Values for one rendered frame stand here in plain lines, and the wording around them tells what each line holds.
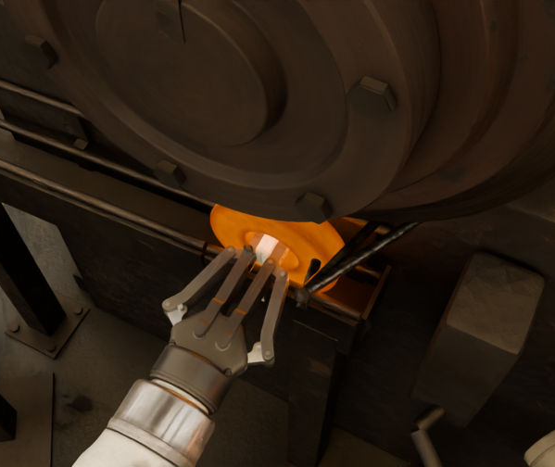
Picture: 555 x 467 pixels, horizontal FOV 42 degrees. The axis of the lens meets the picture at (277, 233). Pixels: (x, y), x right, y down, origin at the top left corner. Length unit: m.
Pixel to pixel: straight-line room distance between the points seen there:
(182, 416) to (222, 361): 0.07
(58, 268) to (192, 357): 1.04
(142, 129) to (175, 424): 0.27
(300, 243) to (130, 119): 0.27
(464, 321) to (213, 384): 0.24
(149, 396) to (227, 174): 0.25
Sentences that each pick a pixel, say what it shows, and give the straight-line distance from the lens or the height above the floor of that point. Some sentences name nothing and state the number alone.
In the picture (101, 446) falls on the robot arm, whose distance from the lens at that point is 0.68.
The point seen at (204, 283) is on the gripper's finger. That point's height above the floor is 0.77.
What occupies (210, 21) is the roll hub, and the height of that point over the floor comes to 1.17.
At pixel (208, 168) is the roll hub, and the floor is 1.01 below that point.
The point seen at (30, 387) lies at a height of 0.01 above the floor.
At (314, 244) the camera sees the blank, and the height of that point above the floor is 0.80.
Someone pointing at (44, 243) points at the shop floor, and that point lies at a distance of 1.75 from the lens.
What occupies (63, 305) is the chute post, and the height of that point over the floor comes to 0.01.
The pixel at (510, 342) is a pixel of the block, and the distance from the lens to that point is 0.72.
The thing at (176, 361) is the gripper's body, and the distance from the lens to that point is 0.69.
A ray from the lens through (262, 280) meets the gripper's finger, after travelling 0.74.
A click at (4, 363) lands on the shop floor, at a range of 1.64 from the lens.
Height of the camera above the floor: 1.43
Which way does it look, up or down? 58 degrees down
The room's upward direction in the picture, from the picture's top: straight up
